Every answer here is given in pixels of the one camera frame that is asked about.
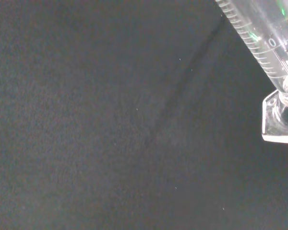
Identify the black bench cloth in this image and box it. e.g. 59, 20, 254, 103
0, 0, 288, 230

